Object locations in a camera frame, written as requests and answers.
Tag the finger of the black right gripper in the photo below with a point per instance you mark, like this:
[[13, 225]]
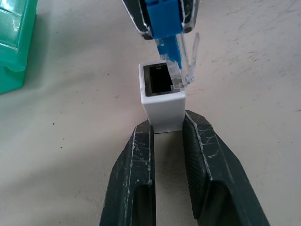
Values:
[[137, 14], [191, 16]]

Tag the green plastic bin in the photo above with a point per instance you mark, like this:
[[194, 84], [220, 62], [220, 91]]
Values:
[[14, 40]]

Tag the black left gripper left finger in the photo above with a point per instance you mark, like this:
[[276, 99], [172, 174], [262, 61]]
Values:
[[131, 179]]

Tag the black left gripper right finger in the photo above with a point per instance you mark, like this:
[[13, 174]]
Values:
[[218, 179]]

